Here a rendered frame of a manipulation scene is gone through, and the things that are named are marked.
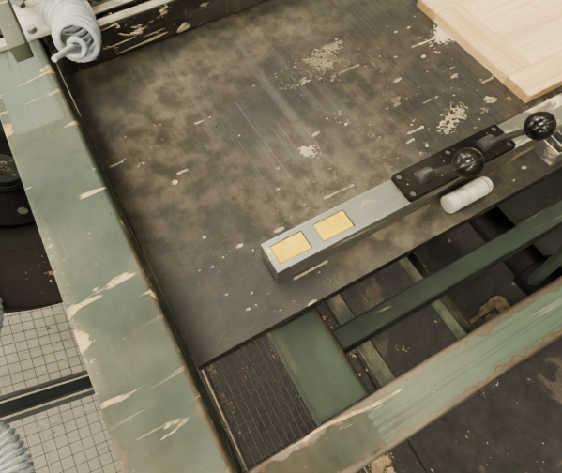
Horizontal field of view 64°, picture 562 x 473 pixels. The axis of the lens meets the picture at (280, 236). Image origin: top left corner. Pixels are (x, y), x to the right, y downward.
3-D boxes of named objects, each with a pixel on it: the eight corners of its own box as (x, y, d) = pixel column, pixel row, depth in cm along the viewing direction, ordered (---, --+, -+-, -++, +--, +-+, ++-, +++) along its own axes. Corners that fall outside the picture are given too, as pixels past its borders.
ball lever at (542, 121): (495, 151, 70) (568, 129, 57) (477, 161, 69) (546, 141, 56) (486, 129, 70) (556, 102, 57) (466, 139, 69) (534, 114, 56)
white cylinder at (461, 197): (449, 217, 68) (490, 195, 70) (456, 207, 66) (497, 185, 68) (437, 203, 70) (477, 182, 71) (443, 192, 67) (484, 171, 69)
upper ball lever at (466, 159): (434, 183, 68) (495, 168, 55) (414, 193, 67) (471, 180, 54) (424, 160, 67) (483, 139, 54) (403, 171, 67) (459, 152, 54)
